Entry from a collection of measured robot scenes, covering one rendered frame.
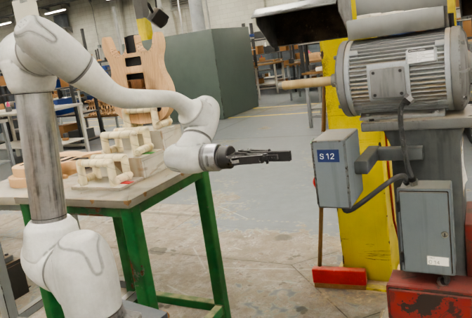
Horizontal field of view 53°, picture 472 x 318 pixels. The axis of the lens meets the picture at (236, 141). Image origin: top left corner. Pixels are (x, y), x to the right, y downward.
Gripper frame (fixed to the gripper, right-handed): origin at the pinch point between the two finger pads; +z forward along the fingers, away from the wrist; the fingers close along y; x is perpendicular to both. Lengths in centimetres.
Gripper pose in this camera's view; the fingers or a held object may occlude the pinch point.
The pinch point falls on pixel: (279, 156)
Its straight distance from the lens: 142.3
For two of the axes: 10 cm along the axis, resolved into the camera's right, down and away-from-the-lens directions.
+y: -4.6, 2.3, -8.6
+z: 8.8, -0.4, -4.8
